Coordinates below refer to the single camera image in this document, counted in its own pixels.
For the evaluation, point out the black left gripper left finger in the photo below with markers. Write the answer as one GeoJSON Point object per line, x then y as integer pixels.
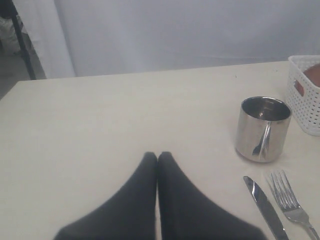
{"type": "Point", "coordinates": [128, 215]}

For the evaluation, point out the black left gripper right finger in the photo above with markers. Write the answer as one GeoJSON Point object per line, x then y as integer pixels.
{"type": "Point", "coordinates": [187, 214]}

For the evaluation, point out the silver table knife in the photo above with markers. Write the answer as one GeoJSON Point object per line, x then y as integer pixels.
{"type": "Point", "coordinates": [266, 209]}

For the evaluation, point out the silver metal fork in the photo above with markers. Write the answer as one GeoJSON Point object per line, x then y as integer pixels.
{"type": "Point", "coordinates": [285, 198]}

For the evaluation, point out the silver foil packet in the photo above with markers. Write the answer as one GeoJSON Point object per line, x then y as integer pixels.
{"type": "Point", "coordinates": [262, 128]}

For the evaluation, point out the brown round plate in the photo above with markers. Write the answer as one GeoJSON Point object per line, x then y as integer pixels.
{"type": "Point", "coordinates": [313, 74]}

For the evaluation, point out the white perforated plastic basket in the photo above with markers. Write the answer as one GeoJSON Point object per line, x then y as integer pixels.
{"type": "Point", "coordinates": [305, 109]}

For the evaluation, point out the white curtain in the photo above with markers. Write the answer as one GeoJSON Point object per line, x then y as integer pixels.
{"type": "Point", "coordinates": [78, 38]}

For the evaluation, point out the black metal frame post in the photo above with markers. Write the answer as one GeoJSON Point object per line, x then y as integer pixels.
{"type": "Point", "coordinates": [24, 52]}

